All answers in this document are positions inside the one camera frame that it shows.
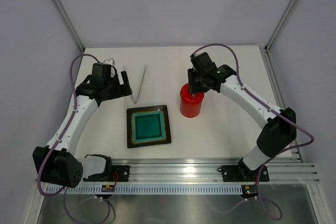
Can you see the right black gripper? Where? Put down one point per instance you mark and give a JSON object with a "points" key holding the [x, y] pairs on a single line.
{"points": [[193, 88]]}

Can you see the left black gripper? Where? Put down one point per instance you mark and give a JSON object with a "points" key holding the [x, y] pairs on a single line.
{"points": [[123, 90]]}

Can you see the red round lid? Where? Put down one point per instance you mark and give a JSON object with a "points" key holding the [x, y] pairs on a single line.
{"points": [[190, 98]]}

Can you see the red cylindrical container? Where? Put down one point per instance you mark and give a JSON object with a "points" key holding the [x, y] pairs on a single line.
{"points": [[190, 108]]}

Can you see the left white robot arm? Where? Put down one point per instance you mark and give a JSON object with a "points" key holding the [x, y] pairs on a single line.
{"points": [[56, 163]]}

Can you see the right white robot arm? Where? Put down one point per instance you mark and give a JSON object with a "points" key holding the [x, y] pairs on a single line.
{"points": [[277, 125]]}

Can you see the square dark teal plate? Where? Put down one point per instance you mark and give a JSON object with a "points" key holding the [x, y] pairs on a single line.
{"points": [[147, 126]]}

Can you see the left small circuit board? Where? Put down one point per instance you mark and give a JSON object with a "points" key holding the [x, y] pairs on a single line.
{"points": [[108, 189]]}

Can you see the small circuit board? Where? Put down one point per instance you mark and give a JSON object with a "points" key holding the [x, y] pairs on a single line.
{"points": [[108, 189], [250, 190]]}

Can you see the right small circuit board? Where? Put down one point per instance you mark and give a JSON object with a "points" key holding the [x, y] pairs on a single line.
{"points": [[250, 190]]}

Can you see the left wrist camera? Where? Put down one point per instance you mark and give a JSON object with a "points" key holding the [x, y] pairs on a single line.
{"points": [[110, 61]]}

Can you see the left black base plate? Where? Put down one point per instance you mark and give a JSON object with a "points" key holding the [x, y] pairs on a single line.
{"points": [[119, 172]]}

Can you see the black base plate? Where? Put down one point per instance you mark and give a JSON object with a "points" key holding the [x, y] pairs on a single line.
{"points": [[235, 173], [119, 172]]}

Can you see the aluminium mounting rail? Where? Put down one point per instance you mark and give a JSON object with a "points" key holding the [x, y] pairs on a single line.
{"points": [[204, 171]]}

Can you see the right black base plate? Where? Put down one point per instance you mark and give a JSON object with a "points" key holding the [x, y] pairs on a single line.
{"points": [[235, 173]]}

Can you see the left aluminium frame post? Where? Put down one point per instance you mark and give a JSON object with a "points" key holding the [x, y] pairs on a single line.
{"points": [[68, 23]]}

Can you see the aluminium frame post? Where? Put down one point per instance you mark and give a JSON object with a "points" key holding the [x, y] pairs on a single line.
{"points": [[280, 25], [68, 23]]}

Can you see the white slotted cable duct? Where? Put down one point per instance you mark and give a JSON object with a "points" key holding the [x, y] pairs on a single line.
{"points": [[137, 189]]}

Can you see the right aluminium frame post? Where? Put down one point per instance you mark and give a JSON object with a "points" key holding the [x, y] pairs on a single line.
{"points": [[280, 25]]}

